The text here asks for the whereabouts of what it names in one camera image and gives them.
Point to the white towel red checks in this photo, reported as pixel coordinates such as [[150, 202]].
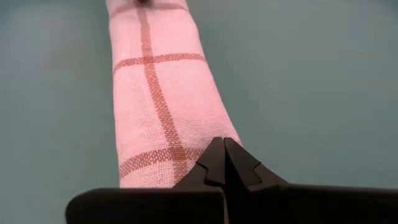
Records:
[[161, 93]]

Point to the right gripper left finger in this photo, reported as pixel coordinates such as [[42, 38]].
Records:
[[186, 205]]

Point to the green table mat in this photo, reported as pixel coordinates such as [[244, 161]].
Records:
[[311, 93]]

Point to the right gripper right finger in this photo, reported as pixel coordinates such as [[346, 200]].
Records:
[[280, 205]]

